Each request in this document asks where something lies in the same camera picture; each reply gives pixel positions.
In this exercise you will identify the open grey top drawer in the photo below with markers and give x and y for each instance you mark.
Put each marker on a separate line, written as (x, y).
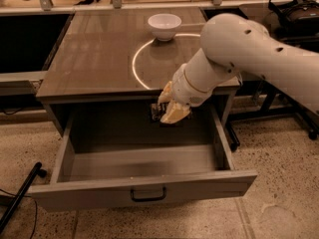
(108, 149)

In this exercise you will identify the grey cabinet with glossy top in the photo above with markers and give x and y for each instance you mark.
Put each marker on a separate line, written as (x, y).
(110, 53)

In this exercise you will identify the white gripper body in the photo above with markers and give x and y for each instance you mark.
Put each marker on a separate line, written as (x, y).
(182, 90)

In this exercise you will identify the white ceramic bowl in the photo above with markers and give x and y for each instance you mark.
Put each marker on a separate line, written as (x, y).
(164, 26)

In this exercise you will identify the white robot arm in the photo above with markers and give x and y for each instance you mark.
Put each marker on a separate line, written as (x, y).
(229, 45)

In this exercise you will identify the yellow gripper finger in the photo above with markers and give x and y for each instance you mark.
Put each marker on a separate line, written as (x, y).
(175, 112)
(166, 95)

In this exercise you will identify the dark side table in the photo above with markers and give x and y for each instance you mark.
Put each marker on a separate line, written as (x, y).
(276, 102)

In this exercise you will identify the dark rxbar chocolate wrapper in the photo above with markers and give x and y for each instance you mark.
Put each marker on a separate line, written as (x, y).
(157, 111)

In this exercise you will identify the black vr headset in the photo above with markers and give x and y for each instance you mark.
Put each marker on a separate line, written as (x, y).
(299, 17)

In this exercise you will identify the black drawer handle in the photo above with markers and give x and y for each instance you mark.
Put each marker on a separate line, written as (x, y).
(140, 196)

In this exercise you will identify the black pole on floor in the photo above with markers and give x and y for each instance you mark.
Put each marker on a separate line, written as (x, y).
(11, 202)

